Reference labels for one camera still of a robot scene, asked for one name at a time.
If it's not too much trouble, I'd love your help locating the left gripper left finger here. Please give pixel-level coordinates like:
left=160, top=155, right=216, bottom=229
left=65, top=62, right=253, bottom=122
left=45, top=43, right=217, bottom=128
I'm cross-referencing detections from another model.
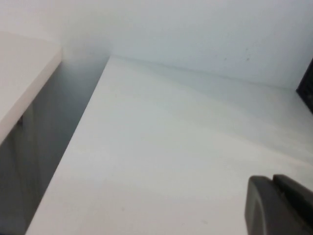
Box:
left=245, top=175, right=313, bottom=235

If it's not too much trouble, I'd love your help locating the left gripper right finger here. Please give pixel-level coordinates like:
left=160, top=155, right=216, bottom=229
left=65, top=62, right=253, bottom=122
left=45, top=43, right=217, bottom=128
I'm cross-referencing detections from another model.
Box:
left=272, top=173, right=313, bottom=211

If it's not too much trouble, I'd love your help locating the black mesh book stand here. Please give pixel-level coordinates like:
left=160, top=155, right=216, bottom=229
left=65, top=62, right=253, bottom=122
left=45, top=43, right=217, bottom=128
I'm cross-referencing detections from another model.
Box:
left=295, top=57, right=313, bottom=111

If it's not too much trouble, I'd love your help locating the white side table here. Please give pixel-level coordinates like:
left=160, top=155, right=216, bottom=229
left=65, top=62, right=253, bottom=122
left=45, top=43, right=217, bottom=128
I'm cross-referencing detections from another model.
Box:
left=0, top=31, right=64, bottom=145

